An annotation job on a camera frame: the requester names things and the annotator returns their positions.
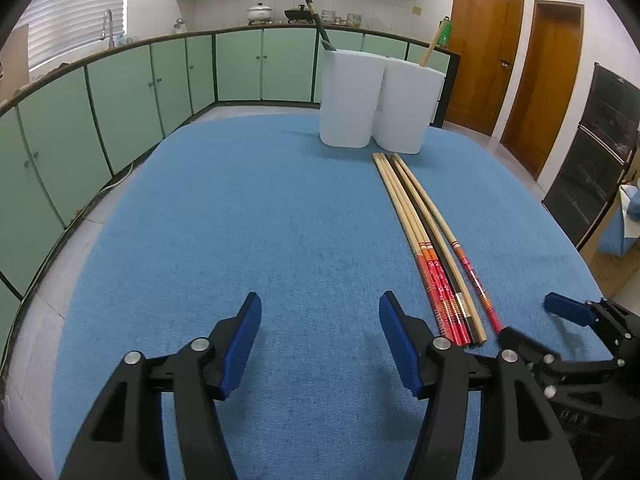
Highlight white left utensil cup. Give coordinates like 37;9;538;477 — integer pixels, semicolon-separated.
320;49;386;148

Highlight brown wooden door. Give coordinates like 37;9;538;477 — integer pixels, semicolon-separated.
501;0;584;178
446;0;525;136

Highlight blue cloth pile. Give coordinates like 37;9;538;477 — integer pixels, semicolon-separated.
598;184;640;257

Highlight bamboo chopstick in cup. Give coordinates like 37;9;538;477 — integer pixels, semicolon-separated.
419;20;446;67

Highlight white utensil cup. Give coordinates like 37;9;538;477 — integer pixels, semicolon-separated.
373;58;445;155
320;49;386;148

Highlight white cooking pot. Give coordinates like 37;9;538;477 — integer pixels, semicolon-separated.
247;2;273;25

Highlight green lower kitchen cabinets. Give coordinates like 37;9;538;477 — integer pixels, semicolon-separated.
0;23;461;361

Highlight red-handled bamboo chopstick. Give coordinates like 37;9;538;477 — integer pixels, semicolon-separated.
396;176;471;347
392;154;502;334
372;153;459;344

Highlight chrome sink faucet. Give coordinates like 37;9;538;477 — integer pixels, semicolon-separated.
100;9;115;50

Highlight green bottle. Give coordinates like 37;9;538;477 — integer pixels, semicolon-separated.
437;16;452;49

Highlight black wok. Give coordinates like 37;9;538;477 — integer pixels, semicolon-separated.
284;4;314;24

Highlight black glass cabinet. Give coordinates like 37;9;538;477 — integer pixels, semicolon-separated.
542;63;639;248

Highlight white window blind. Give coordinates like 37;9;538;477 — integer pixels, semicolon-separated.
17;0;127;68

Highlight black utensil in cup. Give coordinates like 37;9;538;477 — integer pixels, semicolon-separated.
305;0;335;51

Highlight blue table mat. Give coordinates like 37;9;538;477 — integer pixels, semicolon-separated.
49;112;614;480

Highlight white right utensil cup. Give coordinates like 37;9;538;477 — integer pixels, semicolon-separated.
373;58;445;155

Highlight brown cardboard board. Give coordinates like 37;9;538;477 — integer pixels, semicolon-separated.
0;24;29;103

